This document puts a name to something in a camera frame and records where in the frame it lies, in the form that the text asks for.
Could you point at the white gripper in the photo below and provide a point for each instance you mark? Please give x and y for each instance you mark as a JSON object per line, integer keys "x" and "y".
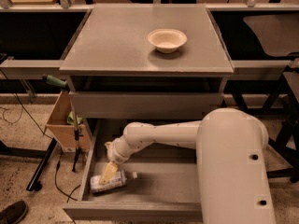
{"x": 114, "y": 154}

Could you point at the clear plastic water bottle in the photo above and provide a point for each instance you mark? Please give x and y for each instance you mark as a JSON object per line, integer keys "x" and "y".
{"x": 118, "y": 180}

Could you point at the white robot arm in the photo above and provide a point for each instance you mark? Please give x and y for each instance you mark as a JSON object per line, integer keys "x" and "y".
{"x": 229, "y": 147}

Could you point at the open grey middle drawer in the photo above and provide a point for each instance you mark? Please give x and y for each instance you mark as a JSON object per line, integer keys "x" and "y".
{"x": 165, "y": 190}

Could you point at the grey drawer cabinet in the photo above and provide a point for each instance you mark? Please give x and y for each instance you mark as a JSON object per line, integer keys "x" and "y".
{"x": 114, "y": 72}

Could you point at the cardboard box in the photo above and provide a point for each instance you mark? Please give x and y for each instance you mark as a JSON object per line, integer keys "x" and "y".
{"x": 57, "y": 123}

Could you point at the green cloth in box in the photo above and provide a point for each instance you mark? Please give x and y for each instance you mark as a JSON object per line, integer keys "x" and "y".
{"x": 71, "y": 121}

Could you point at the black table leg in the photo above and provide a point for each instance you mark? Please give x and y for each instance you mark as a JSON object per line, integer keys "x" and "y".
{"x": 34, "y": 184}

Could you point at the black shoe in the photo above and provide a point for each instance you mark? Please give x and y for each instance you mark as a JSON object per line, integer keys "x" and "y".
{"x": 14, "y": 213}

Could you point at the white paper bowl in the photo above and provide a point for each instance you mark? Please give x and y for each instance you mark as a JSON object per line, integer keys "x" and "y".
{"x": 167, "y": 40}

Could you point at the black office chair base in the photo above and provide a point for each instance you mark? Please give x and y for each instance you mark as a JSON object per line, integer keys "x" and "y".
{"x": 286, "y": 143}

